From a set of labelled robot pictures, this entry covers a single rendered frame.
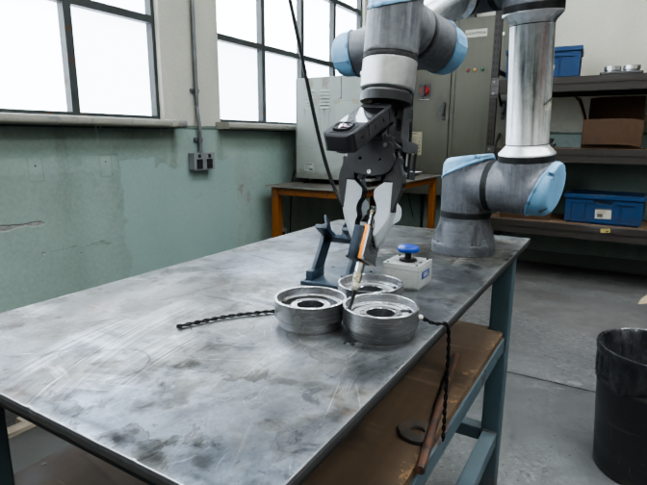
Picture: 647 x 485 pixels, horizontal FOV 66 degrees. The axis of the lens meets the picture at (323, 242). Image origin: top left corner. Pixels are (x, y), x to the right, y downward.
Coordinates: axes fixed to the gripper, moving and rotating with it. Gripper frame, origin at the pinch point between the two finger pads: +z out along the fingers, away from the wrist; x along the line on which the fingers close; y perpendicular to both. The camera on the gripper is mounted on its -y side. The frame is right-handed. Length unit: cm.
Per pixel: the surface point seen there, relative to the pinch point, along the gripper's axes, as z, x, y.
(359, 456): 37.2, 1.8, 9.9
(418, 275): 7.4, -0.5, 21.3
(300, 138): -39, 153, 200
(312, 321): 11.9, 3.7, -5.8
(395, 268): 6.9, 3.9, 21.1
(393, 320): 10.0, -6.9, -3.2
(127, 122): -28, 157, 76
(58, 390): 18.1, 18.6, -32.1
